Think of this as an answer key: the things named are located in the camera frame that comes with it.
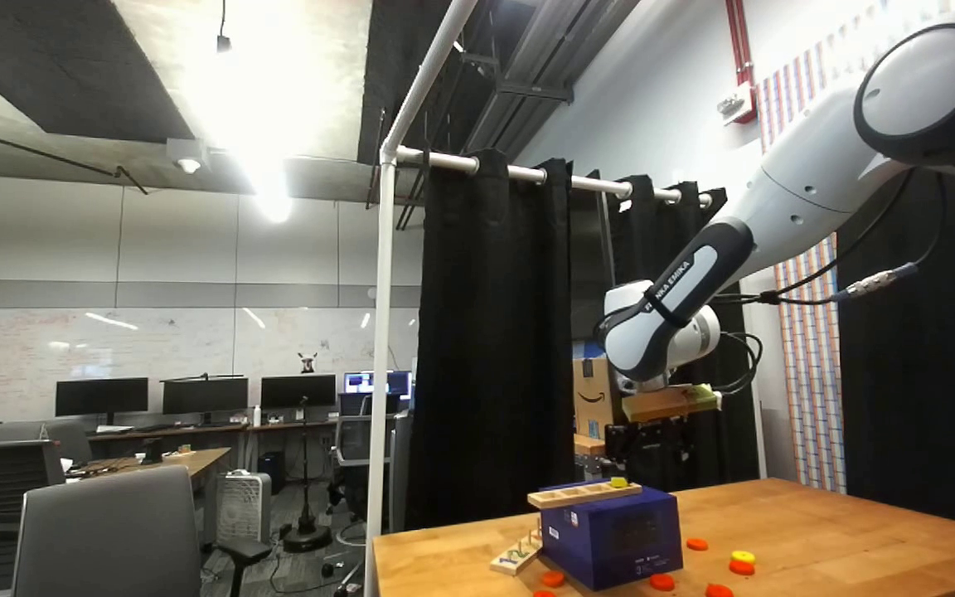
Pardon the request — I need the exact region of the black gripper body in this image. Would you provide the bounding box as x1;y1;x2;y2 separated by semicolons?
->
602;418;668;469

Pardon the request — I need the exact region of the wooden board with slots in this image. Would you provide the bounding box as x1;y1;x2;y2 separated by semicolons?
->
524;477;646;516

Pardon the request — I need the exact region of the brown cardboard shipping box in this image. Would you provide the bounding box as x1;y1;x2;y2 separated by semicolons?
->
566;340;618;447

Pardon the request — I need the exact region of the blue cardboard box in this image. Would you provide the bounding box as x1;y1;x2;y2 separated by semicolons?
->
537;489;687;594

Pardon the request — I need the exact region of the white domino shaped piece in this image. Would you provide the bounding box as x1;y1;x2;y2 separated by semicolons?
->
486;529;548;576

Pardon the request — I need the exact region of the lit blue screen monitor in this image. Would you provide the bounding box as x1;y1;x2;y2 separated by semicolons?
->
337;369;416;418

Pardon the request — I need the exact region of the silver curtain rod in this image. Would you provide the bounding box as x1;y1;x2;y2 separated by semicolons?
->
392;143;722;208

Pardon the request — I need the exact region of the black computer monitor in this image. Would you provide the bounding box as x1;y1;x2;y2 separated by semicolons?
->
159;376;250;423
257;372;341;415
53;376;152;423

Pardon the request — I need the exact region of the white waste bin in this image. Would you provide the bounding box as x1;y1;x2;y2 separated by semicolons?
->
214;464;277;551

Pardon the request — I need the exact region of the red ceiling pipe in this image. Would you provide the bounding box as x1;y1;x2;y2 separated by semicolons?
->
722;0;760;94

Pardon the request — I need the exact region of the light wooden desk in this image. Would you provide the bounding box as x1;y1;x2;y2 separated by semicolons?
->
62;444;234;489

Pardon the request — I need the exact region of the grey office chair back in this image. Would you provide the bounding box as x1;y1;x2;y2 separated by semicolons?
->
7;463;204;597

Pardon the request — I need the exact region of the hanging ceiling sensor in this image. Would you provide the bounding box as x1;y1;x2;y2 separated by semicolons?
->
213;0;234;57

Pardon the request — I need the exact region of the striped wall panel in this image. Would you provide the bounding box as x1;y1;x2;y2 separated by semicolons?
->
757;0;955;498

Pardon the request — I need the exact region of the white frame pole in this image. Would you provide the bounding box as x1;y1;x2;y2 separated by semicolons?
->
360;0;484;597

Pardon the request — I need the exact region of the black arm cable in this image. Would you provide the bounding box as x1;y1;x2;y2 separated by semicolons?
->
715;171;950;402

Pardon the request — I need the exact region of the white wall fire alarm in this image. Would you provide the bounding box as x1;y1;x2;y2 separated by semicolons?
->
711;84;760;126

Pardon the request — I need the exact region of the white wall board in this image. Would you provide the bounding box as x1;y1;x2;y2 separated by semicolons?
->
0;307;374;426

